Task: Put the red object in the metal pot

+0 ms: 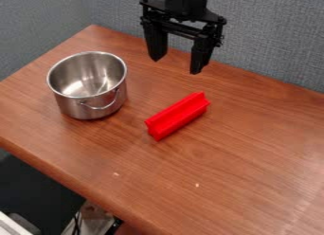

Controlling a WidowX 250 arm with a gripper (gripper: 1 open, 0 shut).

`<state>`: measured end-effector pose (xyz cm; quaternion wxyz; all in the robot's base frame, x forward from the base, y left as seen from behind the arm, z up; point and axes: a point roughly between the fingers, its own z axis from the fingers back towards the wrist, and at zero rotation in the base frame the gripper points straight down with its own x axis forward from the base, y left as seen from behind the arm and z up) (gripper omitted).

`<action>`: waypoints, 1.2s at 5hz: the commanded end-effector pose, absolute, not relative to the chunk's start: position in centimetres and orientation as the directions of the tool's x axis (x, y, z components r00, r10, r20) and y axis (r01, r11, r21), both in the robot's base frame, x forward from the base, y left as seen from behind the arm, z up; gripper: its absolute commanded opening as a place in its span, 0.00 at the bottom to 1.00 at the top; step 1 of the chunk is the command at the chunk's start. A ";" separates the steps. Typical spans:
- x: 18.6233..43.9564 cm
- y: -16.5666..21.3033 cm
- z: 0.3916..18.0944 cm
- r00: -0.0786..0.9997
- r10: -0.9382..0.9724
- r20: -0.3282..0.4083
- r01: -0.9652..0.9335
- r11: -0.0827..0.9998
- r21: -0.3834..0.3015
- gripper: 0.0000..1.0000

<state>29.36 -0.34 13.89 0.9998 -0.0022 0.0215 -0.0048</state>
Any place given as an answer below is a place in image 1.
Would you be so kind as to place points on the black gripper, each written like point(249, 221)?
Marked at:
point(185, 18)

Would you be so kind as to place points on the red plastic block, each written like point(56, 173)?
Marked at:
point(172, 118)

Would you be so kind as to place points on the stainless steel pot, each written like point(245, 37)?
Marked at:
point(88, 82)

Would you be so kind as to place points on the white object at corner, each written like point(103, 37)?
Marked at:
point(15, 225)

